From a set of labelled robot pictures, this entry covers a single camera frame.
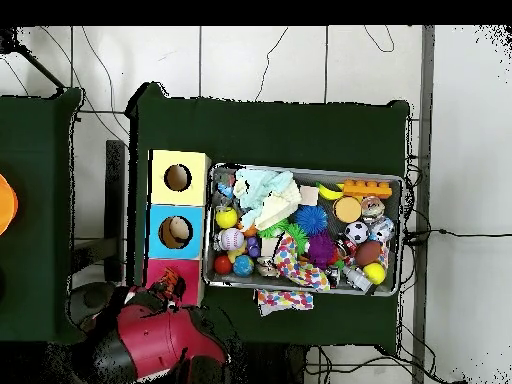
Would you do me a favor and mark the blue green globe ball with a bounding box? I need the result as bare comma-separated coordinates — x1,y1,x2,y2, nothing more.
232,254,256,278

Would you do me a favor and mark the orange striped tiger plush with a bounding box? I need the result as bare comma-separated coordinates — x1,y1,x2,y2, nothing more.
157,266,188,302

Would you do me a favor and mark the shallow mesh bin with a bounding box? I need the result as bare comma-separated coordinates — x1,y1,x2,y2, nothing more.
201,161,404,297

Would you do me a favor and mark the wooden three-hole box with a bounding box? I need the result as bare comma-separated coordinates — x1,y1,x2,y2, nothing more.
141,149,211,309

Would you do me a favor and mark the teal muslin cloth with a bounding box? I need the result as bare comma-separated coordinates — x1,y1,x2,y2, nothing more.
232,168,295,230

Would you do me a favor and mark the pale yellow muslin cloth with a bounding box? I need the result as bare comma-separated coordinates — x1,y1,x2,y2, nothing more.
254,186,302,232

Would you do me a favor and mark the green spiky ball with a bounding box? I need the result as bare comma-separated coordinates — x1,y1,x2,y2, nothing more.
287,222,310,256
258,218,290,240

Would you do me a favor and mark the white baseball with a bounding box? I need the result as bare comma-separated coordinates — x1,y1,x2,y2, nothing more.
219,227,246,252

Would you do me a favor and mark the blue spiky ball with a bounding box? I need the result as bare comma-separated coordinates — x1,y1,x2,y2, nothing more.
294,204,330,237

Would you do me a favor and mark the purple knobbly toy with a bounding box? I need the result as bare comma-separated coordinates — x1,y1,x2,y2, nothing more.
306,232,338,270

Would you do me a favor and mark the dark green table cloth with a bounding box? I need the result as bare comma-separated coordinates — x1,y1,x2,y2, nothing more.
125,81,411,355

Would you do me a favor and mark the orange foam disc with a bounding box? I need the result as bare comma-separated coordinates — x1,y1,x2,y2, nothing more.
332,195,364,224

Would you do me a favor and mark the orange toy brick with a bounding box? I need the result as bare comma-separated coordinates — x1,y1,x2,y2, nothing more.
341,179,393,200

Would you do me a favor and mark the brown toy football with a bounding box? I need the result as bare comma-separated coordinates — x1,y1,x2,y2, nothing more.
354,240,384,269

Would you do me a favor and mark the plain yellow ball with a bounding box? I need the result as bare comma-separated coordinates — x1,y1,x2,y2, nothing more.
362,261,388,286

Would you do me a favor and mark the black upright panel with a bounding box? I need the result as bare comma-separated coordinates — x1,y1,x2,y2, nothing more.
104,139,126,283

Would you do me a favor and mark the dark green side-table cloth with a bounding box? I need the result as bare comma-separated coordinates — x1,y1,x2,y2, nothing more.
0,87,91,346

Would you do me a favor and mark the orange round object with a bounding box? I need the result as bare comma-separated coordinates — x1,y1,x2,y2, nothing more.
0,173,20,237

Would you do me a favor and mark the black cable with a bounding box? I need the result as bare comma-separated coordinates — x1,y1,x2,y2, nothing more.
403,228,512,242

